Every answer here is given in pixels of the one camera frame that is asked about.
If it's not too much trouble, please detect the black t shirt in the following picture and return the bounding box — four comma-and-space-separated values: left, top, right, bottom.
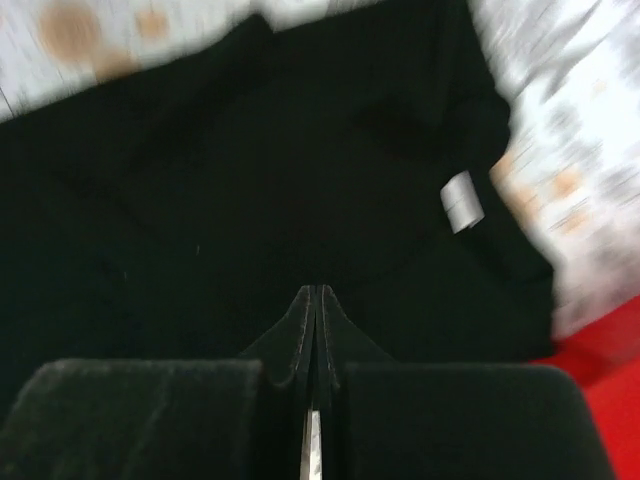
1, 1, 554, 404

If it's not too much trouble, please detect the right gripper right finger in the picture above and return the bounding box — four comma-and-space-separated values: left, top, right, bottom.
314, 285, 392, 479

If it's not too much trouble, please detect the red plastic bin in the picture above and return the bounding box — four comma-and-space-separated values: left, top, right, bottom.
534, 297, 639, 479

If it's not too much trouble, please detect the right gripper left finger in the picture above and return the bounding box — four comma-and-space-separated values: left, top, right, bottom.
239, 286, 316, 479

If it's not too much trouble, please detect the floral table mat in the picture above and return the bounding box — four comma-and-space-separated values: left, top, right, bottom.
1, 1, 639, 338

